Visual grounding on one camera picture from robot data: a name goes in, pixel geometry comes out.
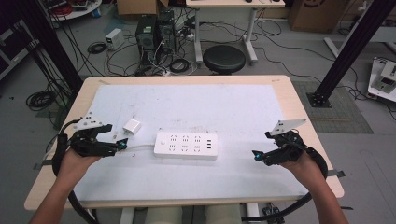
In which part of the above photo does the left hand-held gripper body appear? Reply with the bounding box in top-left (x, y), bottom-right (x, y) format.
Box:
top-left (69, 112), bottom-right (113, 158)

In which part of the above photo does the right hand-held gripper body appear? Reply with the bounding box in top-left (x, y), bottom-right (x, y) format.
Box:
top-left (264, 119), bottom-right (309, 166)

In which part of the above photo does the white charger adapter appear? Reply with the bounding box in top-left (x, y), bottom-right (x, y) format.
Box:
top-left (122, 118), bottom-right (142, 136)

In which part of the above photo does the white power strip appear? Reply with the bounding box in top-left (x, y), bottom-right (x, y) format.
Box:
top-left (153, 130), bottom-right (219, 161)

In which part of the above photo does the person's left hand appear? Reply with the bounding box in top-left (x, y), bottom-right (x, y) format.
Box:
top-left (57, 147), bottom-right (103, 185)

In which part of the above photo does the person's right hand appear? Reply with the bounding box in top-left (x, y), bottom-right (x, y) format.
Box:
top-left (279, 150), bottom-right (327, 191)

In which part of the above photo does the black device under table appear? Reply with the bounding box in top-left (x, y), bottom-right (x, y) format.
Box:
top-left (262, 203), bottom-right (285, 224)

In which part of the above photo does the white table leg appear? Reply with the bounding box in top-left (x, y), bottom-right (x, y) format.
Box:
top-left (246, 202), bottom-right (261, 224)
top-left (119, 206), bottom-right (135, 224)

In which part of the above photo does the grey floor mat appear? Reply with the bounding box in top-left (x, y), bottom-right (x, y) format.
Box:
top-left (292, 80), bottom-right (375, 135)

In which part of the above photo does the white table mat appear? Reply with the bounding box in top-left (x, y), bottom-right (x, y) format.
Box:
top-left (73, 83), bottom-right (310, 202)

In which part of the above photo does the black round stool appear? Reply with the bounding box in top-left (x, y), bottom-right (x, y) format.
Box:
top-left (202, 45), bottom-right (247, 76)

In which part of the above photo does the white power supply box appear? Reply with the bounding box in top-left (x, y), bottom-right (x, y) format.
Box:
top-left (105, 28), bottom-right (126, 51)

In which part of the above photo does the black computer tower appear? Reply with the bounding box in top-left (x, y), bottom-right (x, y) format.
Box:
top-left (135, 15), bottom-right (159, 67)
top-left (156, 10), bottom-right (177, 56)

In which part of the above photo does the white machine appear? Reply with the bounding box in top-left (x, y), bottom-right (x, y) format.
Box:
top-left (367, 57), bottom-right (396, 104)

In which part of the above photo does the large cardboard box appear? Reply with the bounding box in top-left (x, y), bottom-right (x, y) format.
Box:
top-left (287, 0), bottom-right (350, 35)

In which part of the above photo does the round white table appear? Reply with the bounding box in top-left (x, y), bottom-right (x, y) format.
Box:
top-left (39, 0), bottom-right (104, 21)

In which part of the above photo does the white desk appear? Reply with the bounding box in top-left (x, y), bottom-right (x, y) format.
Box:
top-left (185, 0), bottom-right (286, 65)

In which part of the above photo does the white power strip cable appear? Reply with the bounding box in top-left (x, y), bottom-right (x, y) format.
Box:
top-left (124, 143), bottom-right (157, 151)

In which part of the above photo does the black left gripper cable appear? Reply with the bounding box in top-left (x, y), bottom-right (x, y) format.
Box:
top-left (50, 119), bottom-right (98, 224)

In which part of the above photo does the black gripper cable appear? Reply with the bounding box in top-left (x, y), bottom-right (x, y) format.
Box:
top-left (241, 146), bottom-right (330, 222)
top-left (50, 119), bottom-right (98, 224)

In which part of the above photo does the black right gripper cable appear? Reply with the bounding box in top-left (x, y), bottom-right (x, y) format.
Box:
top-left (241, 146), bottom-right (330, 222)

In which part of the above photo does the coiled black cable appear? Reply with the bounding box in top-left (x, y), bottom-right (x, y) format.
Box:
top-left (87, 41), bottom-right (108, 55)
top-left (169, 58), bottom-right (191, 75)
top-left (25, 90), bottom-right (58, 112)

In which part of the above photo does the black metal post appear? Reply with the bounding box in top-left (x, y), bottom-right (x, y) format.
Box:
top-left (17, 0), bottom-right (84, 94)
top-left (305, 0), bottom-right (396, 108)

